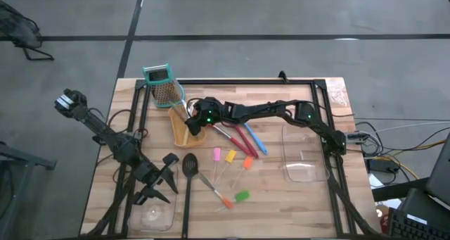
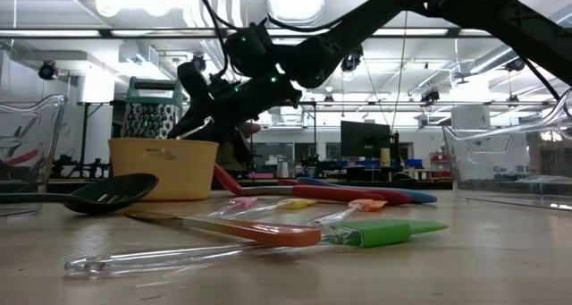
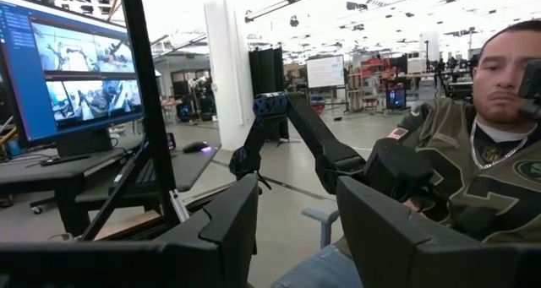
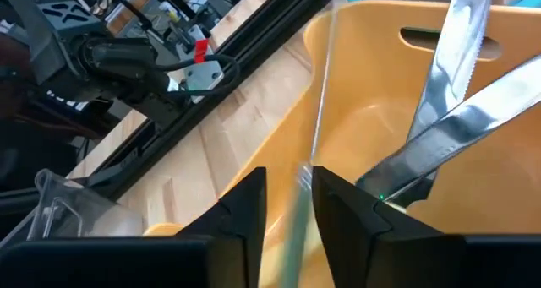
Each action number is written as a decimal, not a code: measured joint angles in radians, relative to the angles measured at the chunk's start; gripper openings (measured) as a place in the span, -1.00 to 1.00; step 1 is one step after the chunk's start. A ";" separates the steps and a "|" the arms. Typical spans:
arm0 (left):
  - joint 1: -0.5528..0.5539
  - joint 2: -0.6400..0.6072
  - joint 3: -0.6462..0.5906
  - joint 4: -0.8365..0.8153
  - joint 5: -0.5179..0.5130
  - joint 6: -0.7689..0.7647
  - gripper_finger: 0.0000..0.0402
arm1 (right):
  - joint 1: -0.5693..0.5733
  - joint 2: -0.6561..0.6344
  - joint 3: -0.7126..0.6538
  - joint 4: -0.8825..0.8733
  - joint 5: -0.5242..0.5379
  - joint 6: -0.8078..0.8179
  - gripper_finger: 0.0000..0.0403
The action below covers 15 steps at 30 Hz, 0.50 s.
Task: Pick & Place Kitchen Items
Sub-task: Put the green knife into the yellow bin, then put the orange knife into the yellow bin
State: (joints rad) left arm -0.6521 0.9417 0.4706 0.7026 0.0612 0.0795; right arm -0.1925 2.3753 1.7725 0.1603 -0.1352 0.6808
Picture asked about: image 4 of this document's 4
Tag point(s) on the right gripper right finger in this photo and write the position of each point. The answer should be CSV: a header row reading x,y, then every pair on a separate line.
x,y
401,262

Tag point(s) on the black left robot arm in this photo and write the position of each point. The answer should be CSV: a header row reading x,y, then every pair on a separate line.
x,y
118,60

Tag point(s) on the yellow plastic bin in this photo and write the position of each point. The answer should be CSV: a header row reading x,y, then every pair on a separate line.
x,y
372,89

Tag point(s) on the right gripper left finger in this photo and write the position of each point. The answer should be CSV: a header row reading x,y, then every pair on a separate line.
x,y
169,262

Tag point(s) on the large clear plastic container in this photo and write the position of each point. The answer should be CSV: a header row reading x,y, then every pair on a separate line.
x,y
63,203

